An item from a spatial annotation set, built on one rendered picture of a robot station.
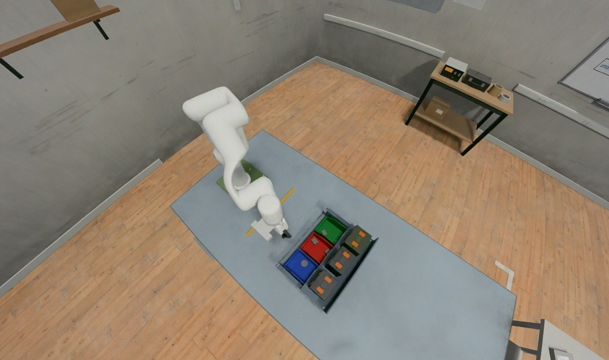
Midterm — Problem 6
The green open bin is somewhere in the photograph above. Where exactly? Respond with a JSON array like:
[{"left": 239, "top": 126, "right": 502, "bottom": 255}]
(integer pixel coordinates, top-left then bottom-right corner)
[{"left": 314, "top": 216, "right": 347, "bottom": 246}]

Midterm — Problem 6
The red open bin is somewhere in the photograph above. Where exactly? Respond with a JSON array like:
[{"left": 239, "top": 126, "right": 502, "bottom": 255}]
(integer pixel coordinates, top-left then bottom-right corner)
[{"left": 300, "top": 232, "right": 334, "bottom": 265}]

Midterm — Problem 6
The blue bin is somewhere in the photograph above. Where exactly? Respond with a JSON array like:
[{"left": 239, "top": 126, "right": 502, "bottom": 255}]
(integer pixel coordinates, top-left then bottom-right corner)
[{"left": 284, "top": 249, "right": 318, "bottom": 284}]

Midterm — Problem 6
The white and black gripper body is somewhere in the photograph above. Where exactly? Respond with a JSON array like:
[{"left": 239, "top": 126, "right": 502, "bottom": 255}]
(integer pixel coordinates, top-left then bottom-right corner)
[{"left": 274, "top": 217, "right": 289, "bottom": 235}]

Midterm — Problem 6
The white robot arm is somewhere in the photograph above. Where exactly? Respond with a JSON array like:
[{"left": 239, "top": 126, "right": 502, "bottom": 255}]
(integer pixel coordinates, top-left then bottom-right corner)
[{"left": 182, "top": 86, "right": 284, "bottom": 242}]

